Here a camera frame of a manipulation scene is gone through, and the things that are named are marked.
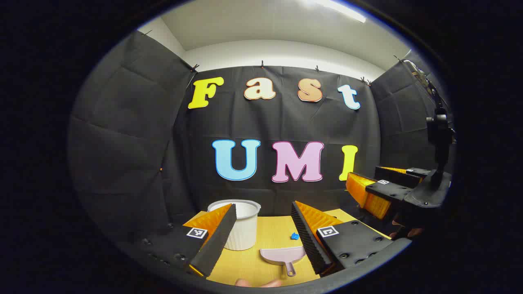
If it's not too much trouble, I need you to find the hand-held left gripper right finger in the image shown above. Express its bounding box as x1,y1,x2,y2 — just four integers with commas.
291,200,395,276

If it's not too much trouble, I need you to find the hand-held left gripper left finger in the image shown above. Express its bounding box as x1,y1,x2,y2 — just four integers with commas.
137,203,237,278

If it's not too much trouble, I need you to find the white ribbed garbage bin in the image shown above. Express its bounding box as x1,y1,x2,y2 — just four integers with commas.
207,199,261,251

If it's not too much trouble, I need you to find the pale pink dustpan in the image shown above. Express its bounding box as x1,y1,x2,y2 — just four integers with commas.
260,246,307,277

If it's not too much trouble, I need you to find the wooden desktop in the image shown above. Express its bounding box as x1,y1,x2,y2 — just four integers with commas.
182,208,393,288

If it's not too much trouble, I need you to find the black backdrop cloth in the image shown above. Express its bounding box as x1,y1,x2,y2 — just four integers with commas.
67,31,456,245

